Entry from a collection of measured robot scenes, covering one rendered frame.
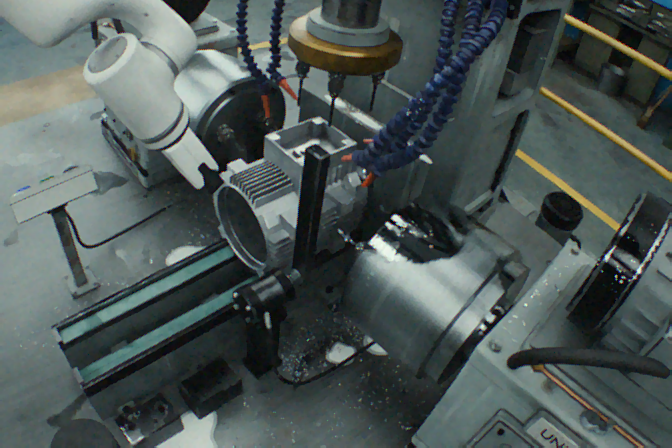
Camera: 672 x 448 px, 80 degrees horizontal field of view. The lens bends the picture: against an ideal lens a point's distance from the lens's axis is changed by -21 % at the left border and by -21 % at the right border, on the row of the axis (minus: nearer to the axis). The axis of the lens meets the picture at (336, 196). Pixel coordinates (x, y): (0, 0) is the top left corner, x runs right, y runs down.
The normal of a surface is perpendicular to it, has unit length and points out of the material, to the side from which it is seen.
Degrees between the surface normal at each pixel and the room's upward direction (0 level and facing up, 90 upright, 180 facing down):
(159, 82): 78
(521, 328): 0
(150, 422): 0
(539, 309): 0
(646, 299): 68
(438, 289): 39
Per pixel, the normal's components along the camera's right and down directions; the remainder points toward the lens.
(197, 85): -0.26, -0.45
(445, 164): -0.72, 0.37
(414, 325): -0.62, 0.07
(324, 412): 0.14, -0.76
